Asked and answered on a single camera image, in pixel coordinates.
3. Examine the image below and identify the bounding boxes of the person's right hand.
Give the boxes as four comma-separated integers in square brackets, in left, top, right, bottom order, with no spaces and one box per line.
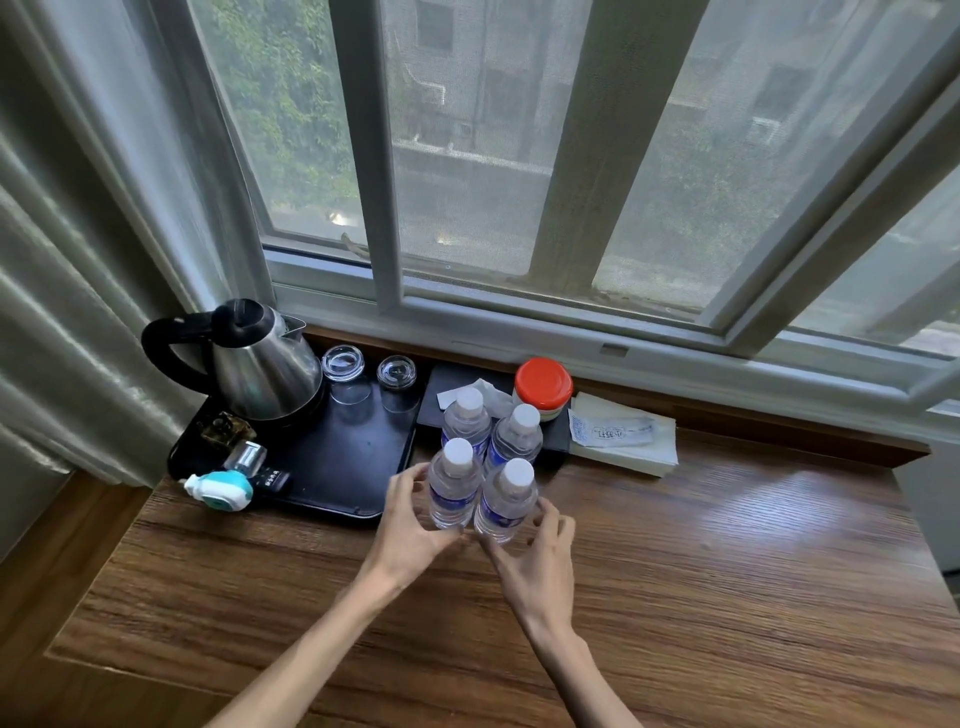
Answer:
[478,495,579,640]

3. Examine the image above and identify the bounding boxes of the person's left hand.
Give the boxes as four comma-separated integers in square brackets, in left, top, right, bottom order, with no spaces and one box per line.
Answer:
[357,462,471,595]

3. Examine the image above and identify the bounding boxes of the clear water bottle white cap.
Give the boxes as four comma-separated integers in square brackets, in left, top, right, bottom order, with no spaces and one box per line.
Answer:
[473,458,540,546]
[440,387,493,460]
[426,438,482,531]
[485,402,545,478]

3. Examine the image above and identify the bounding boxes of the person's right forearm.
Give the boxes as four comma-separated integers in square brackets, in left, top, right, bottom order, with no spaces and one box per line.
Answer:
[520,622,648,728]

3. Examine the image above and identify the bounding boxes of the person's left forearm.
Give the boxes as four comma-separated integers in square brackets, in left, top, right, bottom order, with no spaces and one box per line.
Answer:
[201,567,412,728]

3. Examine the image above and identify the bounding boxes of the cream paper pad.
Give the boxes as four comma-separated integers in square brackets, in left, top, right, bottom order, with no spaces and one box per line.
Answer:
[567,390,681,480]

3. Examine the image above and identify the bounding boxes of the white plastic wrapped packet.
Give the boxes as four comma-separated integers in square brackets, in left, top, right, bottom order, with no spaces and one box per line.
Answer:
[567,408,662,451]

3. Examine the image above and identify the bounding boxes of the large black serving tray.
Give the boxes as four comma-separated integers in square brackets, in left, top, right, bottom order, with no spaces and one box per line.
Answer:
[166,384,421,522]

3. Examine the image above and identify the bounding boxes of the small black tray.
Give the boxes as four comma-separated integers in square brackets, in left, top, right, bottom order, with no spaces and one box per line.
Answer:
[416,363,574,455]

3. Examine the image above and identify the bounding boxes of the white jar with red lid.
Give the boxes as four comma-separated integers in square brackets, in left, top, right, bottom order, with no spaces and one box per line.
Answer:
[513,357,575,423]

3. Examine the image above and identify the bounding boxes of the white paper sachets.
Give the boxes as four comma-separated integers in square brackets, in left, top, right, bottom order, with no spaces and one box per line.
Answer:
[435,378,517,421]

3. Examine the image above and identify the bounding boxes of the clear drinking glass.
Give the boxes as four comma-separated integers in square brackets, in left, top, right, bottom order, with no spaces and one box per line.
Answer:
[321,344,374,407]
[376,355,420,414]

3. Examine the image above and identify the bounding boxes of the teal white plug-in repellent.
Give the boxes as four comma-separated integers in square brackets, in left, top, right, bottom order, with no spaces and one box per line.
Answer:
[183,470,255,514]

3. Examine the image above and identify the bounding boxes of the brown glass ashtray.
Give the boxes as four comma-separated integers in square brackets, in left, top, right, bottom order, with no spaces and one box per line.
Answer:
[197,410,258,453]

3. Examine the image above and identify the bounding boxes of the stainless steel electric kettle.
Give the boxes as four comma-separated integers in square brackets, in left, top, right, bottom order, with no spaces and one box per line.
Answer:
[141,298,326,423]

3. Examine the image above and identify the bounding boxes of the grey curtain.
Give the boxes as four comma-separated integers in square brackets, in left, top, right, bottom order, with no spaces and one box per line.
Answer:
[0,0,276,490]

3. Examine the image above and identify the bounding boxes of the white window frame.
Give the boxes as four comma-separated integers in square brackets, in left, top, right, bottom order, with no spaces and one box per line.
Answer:
[150,0,960,444]

